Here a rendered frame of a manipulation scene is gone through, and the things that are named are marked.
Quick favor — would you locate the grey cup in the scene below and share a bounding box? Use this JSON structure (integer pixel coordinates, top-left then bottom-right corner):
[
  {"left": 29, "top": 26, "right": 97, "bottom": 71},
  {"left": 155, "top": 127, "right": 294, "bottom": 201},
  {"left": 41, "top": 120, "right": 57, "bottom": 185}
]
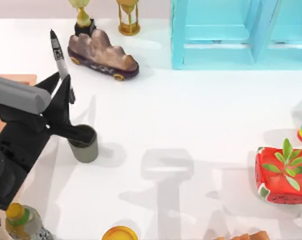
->
[{"left": 66, "top": 124, "right": 100, "bottom": 164}]

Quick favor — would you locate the brown rock toy car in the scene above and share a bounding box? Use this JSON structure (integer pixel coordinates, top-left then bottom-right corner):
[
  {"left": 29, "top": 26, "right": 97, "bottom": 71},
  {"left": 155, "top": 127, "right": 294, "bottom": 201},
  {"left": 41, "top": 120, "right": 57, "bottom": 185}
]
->
[{"left": 67, "top": 30, "right": 140, "bottom": 82}]

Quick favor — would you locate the gold trophy with black base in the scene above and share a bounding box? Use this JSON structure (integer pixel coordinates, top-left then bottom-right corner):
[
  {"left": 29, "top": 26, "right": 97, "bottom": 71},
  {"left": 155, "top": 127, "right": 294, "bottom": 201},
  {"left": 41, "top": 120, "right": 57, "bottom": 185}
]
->
[{"left": 67, "top": 0, "right": 97, "bottom": 37}]

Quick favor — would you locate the clear bottle with yellow cap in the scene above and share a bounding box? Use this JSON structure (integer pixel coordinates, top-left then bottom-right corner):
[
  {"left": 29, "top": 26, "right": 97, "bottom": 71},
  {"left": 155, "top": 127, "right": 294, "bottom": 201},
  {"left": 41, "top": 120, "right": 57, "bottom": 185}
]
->
[{"left": 4, "top": 202, "right": 57, "bottom": 240}]

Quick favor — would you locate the gold hourglass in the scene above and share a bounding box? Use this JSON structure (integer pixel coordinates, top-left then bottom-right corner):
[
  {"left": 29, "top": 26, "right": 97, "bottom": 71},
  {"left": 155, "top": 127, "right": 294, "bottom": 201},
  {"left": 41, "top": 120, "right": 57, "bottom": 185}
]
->
[{"left": 115, "top": 0, "right": 142, "bottom": 36}]

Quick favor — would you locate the yellow round lid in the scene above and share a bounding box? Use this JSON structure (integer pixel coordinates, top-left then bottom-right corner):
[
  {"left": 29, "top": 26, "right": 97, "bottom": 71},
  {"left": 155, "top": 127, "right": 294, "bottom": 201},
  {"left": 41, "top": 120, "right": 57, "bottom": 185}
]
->
[{"left": 101, "top": 224, "right": 140, "bottom": 240}]

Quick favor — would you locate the light blue rack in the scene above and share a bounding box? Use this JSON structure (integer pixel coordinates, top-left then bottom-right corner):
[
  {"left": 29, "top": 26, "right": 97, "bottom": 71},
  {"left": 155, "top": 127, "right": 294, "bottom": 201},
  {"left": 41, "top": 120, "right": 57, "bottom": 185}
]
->
[{"left": 170, "top": 0, "right": 302, "bottom": 71}]

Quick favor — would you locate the brown bread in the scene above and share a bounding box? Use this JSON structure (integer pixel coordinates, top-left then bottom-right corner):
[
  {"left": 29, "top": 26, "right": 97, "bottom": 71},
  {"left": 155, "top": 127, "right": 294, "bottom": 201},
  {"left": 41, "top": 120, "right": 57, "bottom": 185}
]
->
[{"left": 212, "top": 230, "right": 271, "bottom": 240}]

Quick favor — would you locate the watermelon plant pot with plant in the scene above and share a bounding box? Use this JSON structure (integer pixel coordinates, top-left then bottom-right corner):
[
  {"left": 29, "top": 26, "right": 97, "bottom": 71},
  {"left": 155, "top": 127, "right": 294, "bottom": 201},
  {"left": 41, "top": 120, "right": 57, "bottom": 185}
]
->
[{"left": 254, "top": 138, "right": 302, "bottom": 205}]

